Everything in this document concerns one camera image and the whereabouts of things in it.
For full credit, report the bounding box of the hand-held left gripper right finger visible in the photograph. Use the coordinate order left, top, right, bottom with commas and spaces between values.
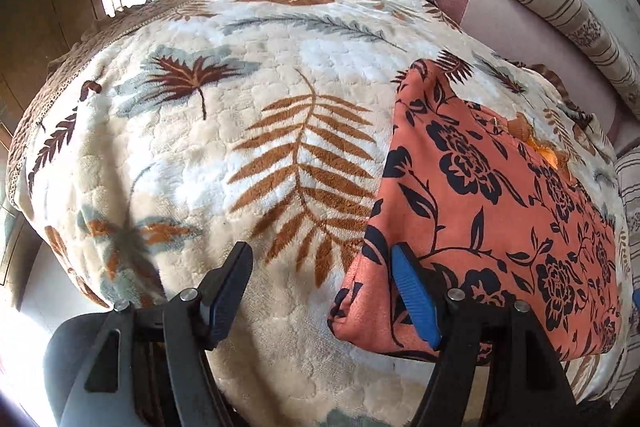
391, 244, 576, 427

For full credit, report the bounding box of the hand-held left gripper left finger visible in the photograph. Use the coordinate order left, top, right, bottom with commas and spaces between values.
82, 241, 254, 427

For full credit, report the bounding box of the orange floral shirt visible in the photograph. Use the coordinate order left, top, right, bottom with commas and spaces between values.
327, 59, 623, 365

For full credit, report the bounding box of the striped floral cushion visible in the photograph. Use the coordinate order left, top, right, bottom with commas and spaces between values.
612, 151, 640, 260

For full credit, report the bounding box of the cream leaf-print blanket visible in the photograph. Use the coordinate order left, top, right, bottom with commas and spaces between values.
7, 0, 632, 427

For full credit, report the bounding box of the brown striped cloth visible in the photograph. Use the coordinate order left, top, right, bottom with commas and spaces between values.
527, 63, 603, 130

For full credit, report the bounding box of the pink bed sheet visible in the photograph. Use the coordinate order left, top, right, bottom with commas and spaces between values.
429, 0, 640, 158

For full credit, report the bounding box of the striped floral bolster pillow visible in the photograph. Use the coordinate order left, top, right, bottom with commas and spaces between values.
489, 0, 640, 122

